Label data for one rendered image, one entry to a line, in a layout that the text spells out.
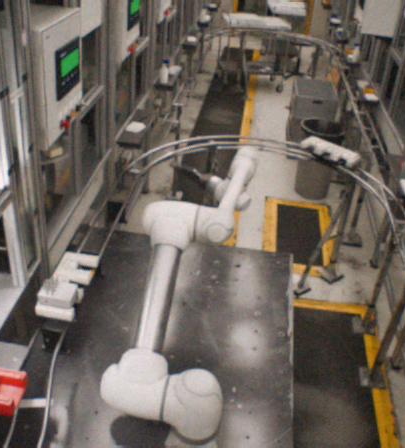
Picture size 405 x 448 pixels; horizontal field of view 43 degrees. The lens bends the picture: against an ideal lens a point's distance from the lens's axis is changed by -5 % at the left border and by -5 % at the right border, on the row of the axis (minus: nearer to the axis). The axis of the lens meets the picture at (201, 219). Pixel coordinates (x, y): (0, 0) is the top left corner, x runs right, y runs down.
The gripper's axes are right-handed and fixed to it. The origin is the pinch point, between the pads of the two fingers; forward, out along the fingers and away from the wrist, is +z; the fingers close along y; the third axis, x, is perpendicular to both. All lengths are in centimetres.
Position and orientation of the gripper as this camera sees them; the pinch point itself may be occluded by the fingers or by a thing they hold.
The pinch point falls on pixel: (176, 165)
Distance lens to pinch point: 261.1
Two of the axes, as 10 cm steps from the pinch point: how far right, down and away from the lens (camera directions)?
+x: 5.9, -7.6, 2.7
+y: 1.8, 4.5, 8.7
